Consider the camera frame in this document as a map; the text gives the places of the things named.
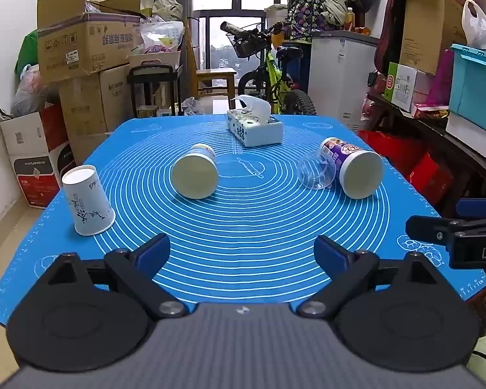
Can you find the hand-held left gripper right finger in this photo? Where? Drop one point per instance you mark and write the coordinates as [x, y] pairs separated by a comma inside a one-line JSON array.
[[328, 253]]

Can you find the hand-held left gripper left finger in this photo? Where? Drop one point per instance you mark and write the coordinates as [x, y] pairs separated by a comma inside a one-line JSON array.
[[156, 251]]

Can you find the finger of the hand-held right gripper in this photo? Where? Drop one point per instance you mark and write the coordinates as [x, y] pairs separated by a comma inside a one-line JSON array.
[[429, 229], [480, 206]]

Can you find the cream paper cup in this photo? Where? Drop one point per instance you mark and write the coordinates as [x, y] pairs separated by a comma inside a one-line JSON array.
[[194, 176]]

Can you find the clear plastic cup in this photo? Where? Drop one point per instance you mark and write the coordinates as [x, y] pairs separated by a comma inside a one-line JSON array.
[[316, 172]]

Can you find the white ink-printed paper cup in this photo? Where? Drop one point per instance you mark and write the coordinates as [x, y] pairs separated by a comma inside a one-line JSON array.
[[88, 202]]

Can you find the purple printed paper cup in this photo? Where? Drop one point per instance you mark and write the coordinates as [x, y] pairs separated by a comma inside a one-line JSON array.
[[360, 174]]

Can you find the white flat box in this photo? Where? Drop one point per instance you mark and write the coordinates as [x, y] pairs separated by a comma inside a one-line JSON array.
[[472, 137]]

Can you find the dark wooden side table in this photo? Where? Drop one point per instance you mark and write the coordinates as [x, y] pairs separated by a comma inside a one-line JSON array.
[[449, 142]]

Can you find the red gift bags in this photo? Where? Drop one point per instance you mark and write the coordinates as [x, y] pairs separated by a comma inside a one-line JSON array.
[[405, 158]]

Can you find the blue silicone baking mat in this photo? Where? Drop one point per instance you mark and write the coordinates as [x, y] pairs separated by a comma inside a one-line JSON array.
[[247, 219]]

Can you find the pink flat box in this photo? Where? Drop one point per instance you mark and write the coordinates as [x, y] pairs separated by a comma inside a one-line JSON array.
[[429, 110]]

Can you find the teal plastic storage bin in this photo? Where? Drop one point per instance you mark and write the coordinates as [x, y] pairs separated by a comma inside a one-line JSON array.
[[476, 85]]

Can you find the small brown cardboard box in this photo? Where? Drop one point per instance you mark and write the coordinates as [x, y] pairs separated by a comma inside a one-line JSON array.
[[90, 148]]

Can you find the white blue tissue box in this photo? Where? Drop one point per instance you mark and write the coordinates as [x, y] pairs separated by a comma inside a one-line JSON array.
[[259, 129]]

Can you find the green white carton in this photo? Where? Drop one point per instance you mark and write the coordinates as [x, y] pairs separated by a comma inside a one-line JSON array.
[[401, 85]]

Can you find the white red cardboard box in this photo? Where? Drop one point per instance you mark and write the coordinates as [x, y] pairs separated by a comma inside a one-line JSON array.
[[32, 154]]

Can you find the white chest freezer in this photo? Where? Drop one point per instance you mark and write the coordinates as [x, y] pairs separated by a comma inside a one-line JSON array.
[[340, 77]]

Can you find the black utility cart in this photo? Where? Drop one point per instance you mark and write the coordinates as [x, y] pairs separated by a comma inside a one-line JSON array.
[[154, 71]]

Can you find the white plastic bag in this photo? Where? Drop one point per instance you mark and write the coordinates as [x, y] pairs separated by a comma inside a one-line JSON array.
[[476, 26]]

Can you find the tall brown cardboard box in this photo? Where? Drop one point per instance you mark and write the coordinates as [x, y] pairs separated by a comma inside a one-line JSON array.
[[427, 32]]

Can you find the green black bicycle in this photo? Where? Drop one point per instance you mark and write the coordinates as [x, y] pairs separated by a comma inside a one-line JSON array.
[[273, 77]]

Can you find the wooden stool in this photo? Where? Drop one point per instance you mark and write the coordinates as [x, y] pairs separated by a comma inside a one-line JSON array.
[[214, 75]]

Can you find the red guitar bag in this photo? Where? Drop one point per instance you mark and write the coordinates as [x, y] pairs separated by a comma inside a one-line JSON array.
[[391, 28]]

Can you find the grey plastic bag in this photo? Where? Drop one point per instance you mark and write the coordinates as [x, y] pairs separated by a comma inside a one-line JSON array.
[[30, 93]]

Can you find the large open cardboard box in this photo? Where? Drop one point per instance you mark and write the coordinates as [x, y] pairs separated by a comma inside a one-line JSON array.
[[89, 44]]

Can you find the orange drink bottle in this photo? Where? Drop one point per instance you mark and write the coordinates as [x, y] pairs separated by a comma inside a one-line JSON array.
[[349, 20]]

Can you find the pile of clothes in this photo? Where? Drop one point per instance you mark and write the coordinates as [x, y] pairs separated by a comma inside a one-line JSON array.
[[320, 4]]

